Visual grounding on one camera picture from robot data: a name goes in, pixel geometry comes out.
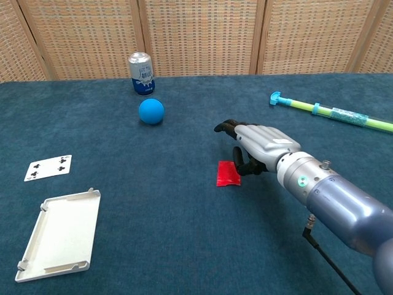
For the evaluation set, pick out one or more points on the white plastic tray lid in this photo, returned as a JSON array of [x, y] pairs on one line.
[[61, 236]]

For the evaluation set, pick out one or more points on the four of clubs card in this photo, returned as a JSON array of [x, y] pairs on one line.
[[49, 167]]

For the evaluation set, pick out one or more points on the green blue toy pump stick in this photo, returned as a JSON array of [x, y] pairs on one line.
[[347, 116]]

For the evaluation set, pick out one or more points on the woven folding screen panel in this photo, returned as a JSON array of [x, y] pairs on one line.
[[15, 55], [313, 37], [202, 37], [86, 37], [380, 52]]

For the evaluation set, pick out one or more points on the red rectangular card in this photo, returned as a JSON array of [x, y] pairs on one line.
[[226, 175]]

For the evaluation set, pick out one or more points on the blue ball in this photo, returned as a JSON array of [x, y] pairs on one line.
[[151, 111]]

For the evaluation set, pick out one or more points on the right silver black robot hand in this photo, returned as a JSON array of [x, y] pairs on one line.
[[264, 141]]

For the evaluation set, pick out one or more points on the teal tablecloth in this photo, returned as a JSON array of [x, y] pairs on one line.
[[153, 230]]

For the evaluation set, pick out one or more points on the silver blue drink can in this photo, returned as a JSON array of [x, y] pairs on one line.
[[142, 77]]

